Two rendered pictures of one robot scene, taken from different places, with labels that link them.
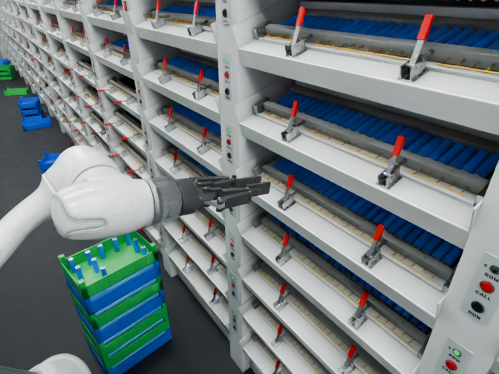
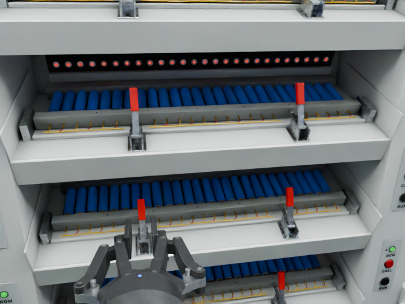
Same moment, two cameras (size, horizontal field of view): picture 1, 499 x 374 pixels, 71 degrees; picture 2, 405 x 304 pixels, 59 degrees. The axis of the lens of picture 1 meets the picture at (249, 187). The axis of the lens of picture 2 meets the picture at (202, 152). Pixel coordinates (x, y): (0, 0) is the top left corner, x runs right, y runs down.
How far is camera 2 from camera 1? 0.57 m
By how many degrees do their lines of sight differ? 58
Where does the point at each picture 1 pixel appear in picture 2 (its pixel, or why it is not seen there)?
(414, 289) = (337, 227)
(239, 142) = (16, 198)
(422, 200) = (339, 136)
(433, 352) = (372, 266)
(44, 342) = not seen: outside the picture
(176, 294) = not seen: outside the picture
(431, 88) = (345, 20)
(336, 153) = (218, 135)
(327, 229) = (220, 236)
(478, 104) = (387, 25)
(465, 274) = (391, 177)
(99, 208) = not seen: outside the picture
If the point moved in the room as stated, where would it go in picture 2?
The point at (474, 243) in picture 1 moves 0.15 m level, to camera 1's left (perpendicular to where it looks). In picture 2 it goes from (396, 146) to (397, 180)
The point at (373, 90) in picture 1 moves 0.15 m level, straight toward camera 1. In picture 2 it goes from (279, 37) to (387, 43)
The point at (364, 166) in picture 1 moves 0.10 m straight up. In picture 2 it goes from (261, 133) to (264, 73)
